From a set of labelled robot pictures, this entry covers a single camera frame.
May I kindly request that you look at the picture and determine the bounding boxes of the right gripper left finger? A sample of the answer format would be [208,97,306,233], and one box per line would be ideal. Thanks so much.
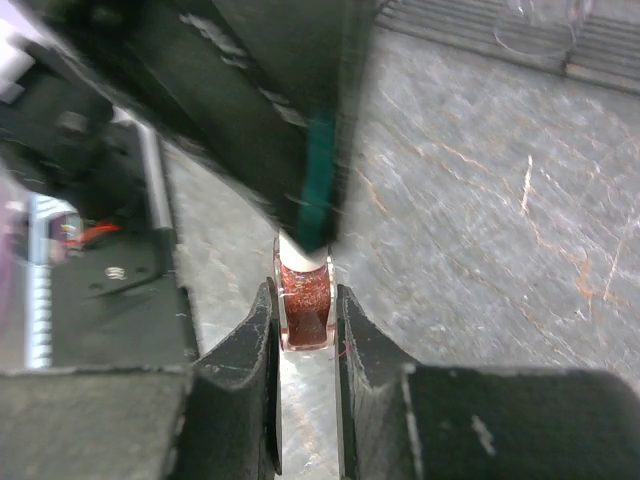
[192,279,282,475]

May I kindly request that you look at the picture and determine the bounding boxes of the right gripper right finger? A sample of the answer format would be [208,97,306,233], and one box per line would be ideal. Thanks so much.
[335,284,425,479]

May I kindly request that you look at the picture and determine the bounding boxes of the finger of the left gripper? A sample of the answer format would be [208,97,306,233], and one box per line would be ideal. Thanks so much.
[34,1,376,252]

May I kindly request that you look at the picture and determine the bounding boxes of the glitter nail polish bottle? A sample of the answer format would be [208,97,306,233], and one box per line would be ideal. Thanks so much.
[273,234,336,351]

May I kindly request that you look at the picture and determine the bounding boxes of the clear plastic cup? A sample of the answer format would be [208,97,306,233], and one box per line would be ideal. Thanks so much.
[493,0,593,57]

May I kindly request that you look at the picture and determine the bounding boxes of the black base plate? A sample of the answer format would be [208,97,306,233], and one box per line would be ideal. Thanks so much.
[1,81,199,370]

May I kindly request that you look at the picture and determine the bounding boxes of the slotted cable duct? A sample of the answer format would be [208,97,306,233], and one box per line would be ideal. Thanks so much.
[25,194,52,369]

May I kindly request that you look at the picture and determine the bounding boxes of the black wire rack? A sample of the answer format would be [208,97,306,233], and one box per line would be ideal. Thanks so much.
[376,0,639,94]

